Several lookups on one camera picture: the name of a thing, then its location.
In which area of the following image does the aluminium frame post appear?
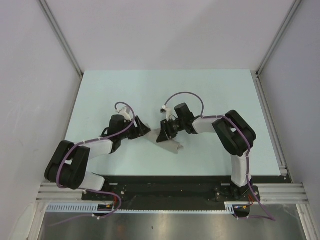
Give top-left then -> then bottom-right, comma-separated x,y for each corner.
255,0 -> 304,77
36,0 -> 84,79

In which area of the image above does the aluminium rail right front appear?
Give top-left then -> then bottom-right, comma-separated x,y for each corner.
257,183 -> 309,205

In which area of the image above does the right aluminium frame post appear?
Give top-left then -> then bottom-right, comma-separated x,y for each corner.
255,0 -> 304,77

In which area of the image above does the aluminium rail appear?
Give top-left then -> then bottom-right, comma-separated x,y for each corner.
36,182 -> 83,203
257,183 -> 309,205

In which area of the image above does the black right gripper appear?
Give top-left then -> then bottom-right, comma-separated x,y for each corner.
156,118 -> 185,144

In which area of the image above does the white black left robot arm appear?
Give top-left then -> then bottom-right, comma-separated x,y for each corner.
44,114 -> 151,200

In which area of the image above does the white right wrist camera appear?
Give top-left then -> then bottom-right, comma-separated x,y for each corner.
160,105 -> 177,123

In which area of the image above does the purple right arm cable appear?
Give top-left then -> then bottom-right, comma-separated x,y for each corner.
163,92 -> 276,222

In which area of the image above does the left aluminium frame post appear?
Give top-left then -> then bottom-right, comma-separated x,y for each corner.
36,0 -> 84,79

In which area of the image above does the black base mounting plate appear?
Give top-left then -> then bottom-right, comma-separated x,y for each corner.
50,173 -> 293,217

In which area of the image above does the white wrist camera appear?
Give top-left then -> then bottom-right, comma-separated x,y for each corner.
160,105 -> 177,123
115,106 -> 132,122

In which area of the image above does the white slotted cable duct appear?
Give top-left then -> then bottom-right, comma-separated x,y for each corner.
46,202 -> 234,214

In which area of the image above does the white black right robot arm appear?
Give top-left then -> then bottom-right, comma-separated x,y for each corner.
156,103 -> 257,201

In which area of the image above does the aluminium rail left front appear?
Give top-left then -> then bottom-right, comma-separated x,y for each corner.
36,182 -> 83,203

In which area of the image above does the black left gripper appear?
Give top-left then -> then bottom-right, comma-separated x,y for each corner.
118,115 -> 150,140

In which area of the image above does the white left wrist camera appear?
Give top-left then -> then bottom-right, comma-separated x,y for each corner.
115,106 -> 132,122

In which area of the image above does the grey cloth napkin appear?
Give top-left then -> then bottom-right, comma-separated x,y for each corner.
144,128 -> 184,154

